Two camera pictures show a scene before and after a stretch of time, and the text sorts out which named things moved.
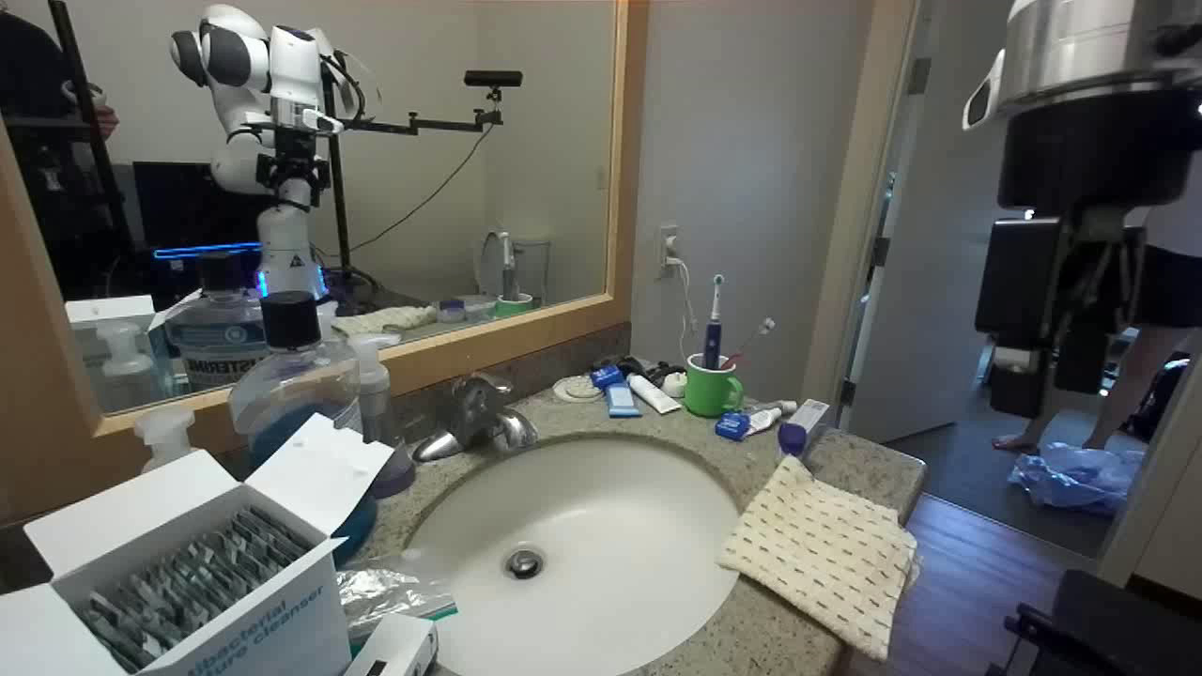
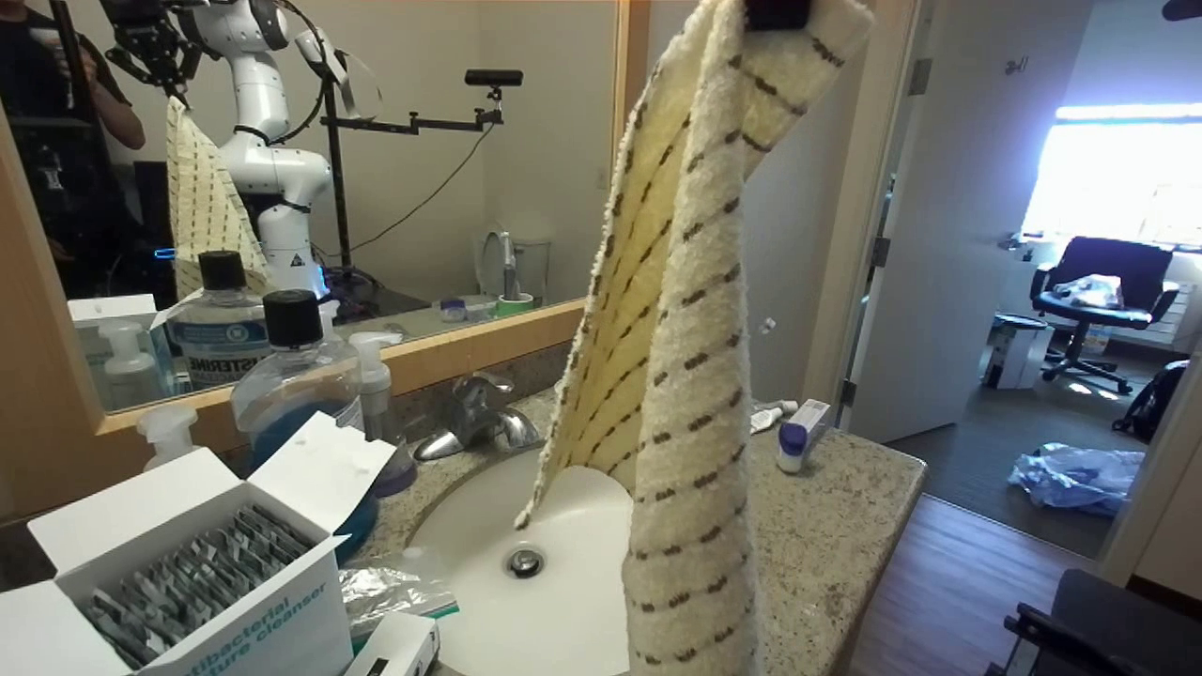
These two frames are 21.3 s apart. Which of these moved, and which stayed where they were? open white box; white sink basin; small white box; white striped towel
Moved: white striped towel
Stayed: open white box; small white box; white sink basin
